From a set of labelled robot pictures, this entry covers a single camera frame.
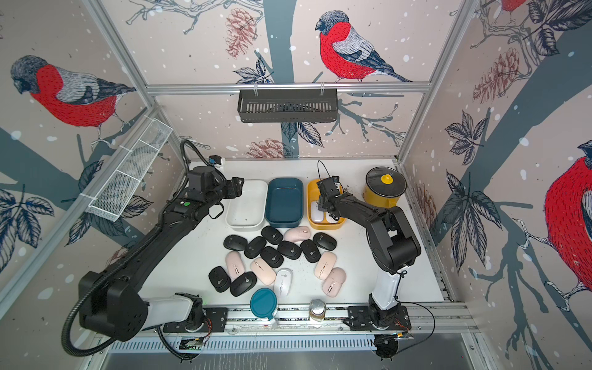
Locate white mouse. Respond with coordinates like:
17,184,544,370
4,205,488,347
273,268,293,298
310,200,325,224
325,212,340,224

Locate pink mouse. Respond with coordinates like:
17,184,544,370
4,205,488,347
283,226,311,244
225,251,245,282
251,257,276,286
322,268,347,298
314,251,337,281

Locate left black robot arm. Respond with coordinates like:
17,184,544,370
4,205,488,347
60,154,245,357

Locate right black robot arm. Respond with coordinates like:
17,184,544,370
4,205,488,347
317,177,421,315

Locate yellow storage box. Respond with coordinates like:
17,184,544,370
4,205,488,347
306,180,345,231

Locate white storage box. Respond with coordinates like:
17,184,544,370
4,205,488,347
226,180,268,231

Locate teal storage box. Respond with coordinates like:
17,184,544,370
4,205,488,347
265,177,304,228

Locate black mouse top right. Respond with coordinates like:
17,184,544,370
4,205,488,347
312,232,337,251

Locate black mouse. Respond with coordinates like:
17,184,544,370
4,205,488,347
208,266,231,293
260,246,284,268
300,239,322,264
230,271,257,297
244,236,267,259
277,240,302,260
261,225,283,245
312,232,337,251
223,234,248,252

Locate pink mouse top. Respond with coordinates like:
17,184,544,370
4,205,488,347
283,226,311,244

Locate black mouse far left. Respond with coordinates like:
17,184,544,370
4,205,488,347
223,234,248,252

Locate yellow pot with black lid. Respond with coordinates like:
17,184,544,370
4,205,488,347
363,166,407,208

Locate black mouse top centre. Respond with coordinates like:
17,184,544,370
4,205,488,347
261,225,283,245

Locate black mouse upper left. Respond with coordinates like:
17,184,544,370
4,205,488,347
244,236,267,259

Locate black mouse bottom left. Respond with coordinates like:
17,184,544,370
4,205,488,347
208,266,231,293

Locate black mouse bottom centre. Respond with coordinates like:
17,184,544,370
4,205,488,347
230,271,257,297

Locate teal round lid container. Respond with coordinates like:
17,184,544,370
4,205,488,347
250,288,278,321

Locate small glass jar silver lid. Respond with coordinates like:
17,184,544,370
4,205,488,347
308,299,327,322

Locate black hanging wire basket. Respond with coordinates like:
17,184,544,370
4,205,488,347
237,89,339,123

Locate white wire mesh shelf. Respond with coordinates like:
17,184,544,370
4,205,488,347
86,117,173,221

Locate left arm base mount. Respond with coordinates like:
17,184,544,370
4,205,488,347
163,307,228,334

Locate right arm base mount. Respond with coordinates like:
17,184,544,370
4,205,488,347
342,304,412,331

